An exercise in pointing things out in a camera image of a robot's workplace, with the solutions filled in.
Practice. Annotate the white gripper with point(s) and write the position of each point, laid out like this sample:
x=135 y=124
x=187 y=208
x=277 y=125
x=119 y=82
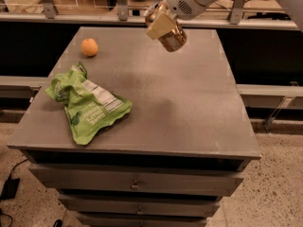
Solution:
x=177 y=4

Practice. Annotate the grey drawer cabinet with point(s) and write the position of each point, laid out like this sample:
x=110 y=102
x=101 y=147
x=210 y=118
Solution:
x=170 y=161

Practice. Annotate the metal railing frame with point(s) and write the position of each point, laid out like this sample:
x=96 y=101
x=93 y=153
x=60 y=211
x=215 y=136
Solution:
x=268 y=14

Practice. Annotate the orange fruit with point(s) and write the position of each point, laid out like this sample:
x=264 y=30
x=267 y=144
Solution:
x=89 y=47

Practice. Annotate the orange soda can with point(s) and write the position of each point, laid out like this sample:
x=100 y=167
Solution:
x=175 y=39

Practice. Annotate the black power adapter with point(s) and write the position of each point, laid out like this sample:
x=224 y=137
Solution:
x=10 y=189

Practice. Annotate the green snack bag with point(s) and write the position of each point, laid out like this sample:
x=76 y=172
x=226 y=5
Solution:
x=88 y=107

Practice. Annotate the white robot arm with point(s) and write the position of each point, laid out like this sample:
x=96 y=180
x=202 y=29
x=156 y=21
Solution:
x=293 y=8

